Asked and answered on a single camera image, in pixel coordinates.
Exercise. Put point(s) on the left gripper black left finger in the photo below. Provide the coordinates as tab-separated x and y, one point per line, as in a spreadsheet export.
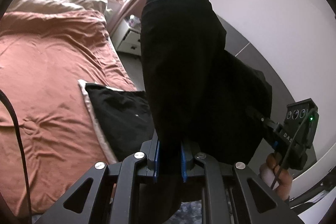
107	193

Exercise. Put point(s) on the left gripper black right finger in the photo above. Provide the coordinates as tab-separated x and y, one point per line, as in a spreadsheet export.
230	193

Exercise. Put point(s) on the black trousers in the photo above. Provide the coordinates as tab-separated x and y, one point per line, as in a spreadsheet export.
199	95

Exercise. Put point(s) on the person's right hand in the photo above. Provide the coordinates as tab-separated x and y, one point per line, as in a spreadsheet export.
269	171

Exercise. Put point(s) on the folded black garment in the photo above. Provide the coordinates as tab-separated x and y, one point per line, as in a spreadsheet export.
124	117

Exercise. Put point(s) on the white bedside cabinet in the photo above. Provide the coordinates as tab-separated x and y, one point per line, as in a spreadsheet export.
127	39

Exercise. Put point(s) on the white jar on cabinet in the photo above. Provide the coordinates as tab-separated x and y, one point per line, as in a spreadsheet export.
134	21

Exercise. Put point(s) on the terracotta bed sheet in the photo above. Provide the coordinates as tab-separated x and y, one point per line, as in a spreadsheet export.
42	58

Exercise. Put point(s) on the beige duvet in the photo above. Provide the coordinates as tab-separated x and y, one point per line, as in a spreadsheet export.
56	6

